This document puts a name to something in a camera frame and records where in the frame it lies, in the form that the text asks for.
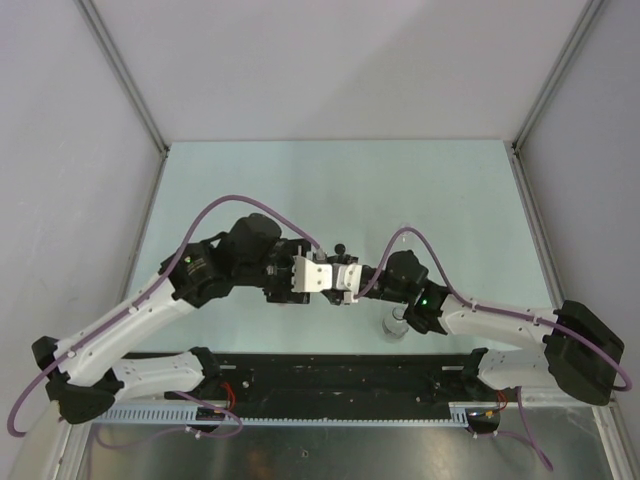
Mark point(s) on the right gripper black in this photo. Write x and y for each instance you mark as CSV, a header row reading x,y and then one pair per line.
x,y
347,259

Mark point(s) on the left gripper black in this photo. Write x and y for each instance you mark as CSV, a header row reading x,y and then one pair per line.
x,y
283,294

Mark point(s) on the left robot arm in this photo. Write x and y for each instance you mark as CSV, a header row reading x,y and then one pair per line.
x,y
92,370

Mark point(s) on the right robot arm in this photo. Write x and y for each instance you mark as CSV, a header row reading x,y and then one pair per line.
x,y
569,348

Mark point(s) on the short clear bottle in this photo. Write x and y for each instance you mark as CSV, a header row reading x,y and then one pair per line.
x,y
394,325

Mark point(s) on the tall clear empty bottle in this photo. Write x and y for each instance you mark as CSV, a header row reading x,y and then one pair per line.
x,y
406,239

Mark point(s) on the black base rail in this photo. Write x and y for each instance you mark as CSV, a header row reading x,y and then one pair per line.
x,y
394,384

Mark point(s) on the slotted cable duct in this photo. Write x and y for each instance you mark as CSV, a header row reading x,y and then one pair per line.
x,y
191,414

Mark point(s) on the right aluminium corner post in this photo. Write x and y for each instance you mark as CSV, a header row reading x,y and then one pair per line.
x,y
586,22

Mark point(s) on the aluminium corner post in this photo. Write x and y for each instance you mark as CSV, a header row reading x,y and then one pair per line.
x,y
117,64
586,22

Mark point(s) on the left aluminium corner post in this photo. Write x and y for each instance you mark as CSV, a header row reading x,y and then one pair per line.
x,y
117,64

